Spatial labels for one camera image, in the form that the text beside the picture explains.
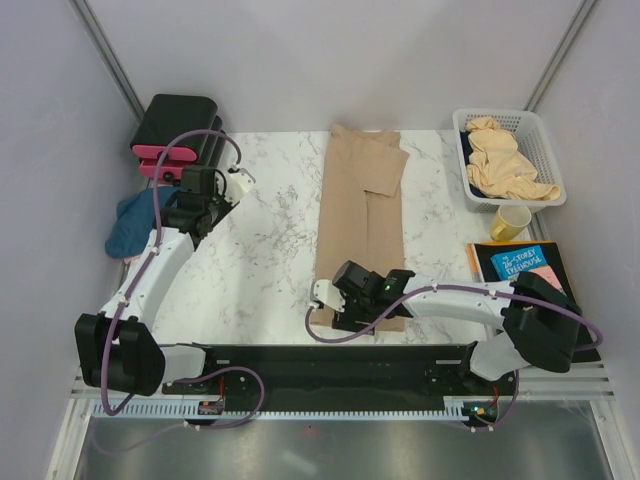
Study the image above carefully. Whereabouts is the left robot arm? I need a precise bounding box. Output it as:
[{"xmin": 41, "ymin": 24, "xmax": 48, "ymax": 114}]
[{"xmin": 74, "ymin": 167, "xmax": 255, "ymax": 396}]

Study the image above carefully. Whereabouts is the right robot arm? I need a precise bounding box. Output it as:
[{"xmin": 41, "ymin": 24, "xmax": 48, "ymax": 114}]
[{"xmin": 329, "ymin": 261, "xmax": 581, "ymax": 394}]

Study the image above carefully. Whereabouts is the lower black pink drawer box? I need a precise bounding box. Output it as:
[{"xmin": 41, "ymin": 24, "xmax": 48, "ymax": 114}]
[{"xmin": 134, "ymin": 136, "xmax": 226, "ymax": 186}]

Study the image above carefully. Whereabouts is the black pink drawer box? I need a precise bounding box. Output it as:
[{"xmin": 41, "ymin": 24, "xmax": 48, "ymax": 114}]
[
  {"xmin": 134, "ymin": 136, "xmax": 226, "ymax": 186},
  {"xmin": 130, "ymin": 94, "xmax": 219, "ymax": 159}
]

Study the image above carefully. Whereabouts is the blue t shirt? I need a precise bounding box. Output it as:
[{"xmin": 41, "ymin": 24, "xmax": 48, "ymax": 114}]
[{"xmin": 104, "ymin": 188, "xmax": 155, "ymax": 259}]

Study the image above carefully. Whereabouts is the pink cloth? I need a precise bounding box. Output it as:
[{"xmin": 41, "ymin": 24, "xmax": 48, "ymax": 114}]
[{"xmin": 123, "ymin": 255, "xmax": 140, "ymax": 265}]

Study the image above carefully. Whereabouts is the upper black pink drawer box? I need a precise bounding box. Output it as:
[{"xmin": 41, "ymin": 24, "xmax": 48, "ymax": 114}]
[{"xmin": 130, "ymin": 94, "xmax": 219, "ymax": 159}]

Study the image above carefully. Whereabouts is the blue storey treehouse book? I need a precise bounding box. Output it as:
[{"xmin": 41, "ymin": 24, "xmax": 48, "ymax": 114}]
[{"xmin": 490, "ymin": 245, "xmax": 552, "ymax": 280}]

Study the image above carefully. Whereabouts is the yellow mug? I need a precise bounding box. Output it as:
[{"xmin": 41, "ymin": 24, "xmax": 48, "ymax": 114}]
[{"xmin": 490, "ymin": 205, "xmax": 532, "ymax": 242}]

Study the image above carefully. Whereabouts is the pink cube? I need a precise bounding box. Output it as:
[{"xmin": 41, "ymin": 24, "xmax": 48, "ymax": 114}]
[{"xmin": 534, "ymin": 265, "xmax": 563, "ymax": 291}]

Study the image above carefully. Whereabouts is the light yellow t shirt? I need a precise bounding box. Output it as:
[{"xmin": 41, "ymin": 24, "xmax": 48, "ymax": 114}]
[{"xmin": 466, "ymin": 116, "xmax": 561, "ymax": 201}]

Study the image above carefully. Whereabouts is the white plastic basket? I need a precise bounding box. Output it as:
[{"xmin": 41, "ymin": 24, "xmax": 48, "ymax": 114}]
[{"xmin": 452, "ymin": 107, "xmax": 567, "ymax": 213}]

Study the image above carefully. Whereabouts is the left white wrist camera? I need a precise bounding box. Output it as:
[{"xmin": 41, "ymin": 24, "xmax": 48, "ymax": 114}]
[{"xmin": 225, "ymin": 168, "xmax": 256, "ymax": 206}]

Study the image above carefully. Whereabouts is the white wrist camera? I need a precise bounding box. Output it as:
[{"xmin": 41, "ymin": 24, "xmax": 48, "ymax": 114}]
[
  {"xmin": 310, "ymin": 279, "xmax": 346, "ymax": 312},
  {"xmin": 225, "ymin": 168, "xmax": 256, "ymax": 206}
]

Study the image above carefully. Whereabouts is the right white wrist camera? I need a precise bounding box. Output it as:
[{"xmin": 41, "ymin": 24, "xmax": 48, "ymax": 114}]
[{"xmin": 310, "ymin": 279, "xmax": 346, "ymax": 312}]

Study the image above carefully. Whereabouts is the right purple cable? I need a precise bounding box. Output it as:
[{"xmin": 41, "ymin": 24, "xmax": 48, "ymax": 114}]
[{"xmin": 304, "ymin": 282, "xmax": 604, "ymax": 432}]

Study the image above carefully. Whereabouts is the purple cable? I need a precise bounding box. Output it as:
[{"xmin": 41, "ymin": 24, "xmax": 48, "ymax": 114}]
[
  {"xmin": 304, "ymin": 282, "xmax": 604, "ymax": 432},
  {"xmin": 92, "ymin": 128, "xmax": 266, "ymax": 456}
]

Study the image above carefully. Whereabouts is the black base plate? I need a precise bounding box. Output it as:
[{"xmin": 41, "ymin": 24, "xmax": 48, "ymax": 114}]
[{"xmin": 162, "ymin": 345, "xmax": 515, "ymax": 412}]

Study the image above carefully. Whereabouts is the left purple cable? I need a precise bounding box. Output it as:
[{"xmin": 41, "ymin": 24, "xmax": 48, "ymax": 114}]
[{"xmin": 92, "ymin": 128, "xmax": 266, "ymax": 456}]

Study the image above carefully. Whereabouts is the white cable duct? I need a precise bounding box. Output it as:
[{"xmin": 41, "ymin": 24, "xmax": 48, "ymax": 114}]
[{"xmin": 117, "ymin": 399, "xmax": 469, "ymax": 421}]

